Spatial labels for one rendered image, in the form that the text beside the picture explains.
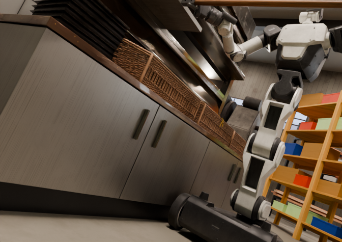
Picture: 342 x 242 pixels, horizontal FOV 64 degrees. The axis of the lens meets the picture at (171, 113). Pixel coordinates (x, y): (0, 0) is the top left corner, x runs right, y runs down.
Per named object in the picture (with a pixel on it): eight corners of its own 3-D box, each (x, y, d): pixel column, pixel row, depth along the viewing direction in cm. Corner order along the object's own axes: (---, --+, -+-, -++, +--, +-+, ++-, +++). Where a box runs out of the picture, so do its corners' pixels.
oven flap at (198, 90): (94, 7, 147) (101, -21, 154) (216, 117, 290) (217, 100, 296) (100, 5, 145) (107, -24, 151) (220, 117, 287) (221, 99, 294)
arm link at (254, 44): (226, 56, 194) (254, 41, 193) (234, 68, 186) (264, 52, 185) (224, 44, 184) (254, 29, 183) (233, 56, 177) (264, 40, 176)
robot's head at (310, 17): (300, 28, 176) (304, 16, 177) (316, 27, 169) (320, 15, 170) (296, 22, 171) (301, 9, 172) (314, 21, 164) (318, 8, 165)
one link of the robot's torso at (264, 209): (235, 208, 177) (243, 189, 179) (266, 223, 165) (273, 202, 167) (225, 206, 160) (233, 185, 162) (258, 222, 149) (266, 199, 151)
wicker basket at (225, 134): (140, 108, 193) (155, 73, 197) (178, 131, 237) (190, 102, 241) (197, 126, 164) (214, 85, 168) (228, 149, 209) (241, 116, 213)
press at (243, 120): (227, 199, 587) (266, 93, 624) (185, 179, 661) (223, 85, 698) (247, 205, 686) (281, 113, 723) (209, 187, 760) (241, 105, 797)
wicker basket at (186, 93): (72, 67, 144) (95, 22, 148) (135, 105, 189) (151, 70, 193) (138, 84, 116) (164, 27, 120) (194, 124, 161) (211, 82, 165)
